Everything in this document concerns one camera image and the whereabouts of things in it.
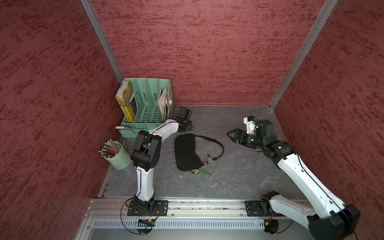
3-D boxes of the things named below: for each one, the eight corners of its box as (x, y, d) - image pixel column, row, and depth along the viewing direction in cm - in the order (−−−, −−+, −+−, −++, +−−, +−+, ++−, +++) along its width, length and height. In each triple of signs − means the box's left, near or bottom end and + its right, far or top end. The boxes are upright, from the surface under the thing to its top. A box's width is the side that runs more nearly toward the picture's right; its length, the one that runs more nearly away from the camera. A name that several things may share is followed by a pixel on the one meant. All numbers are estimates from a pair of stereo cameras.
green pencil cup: (110, 169, 88) (96, 158, 76) (116, 152, 95) (105, 139, 83) (128, 169, 88) (117, 158, 76) (133, 152, 95) (124, 139, 83)
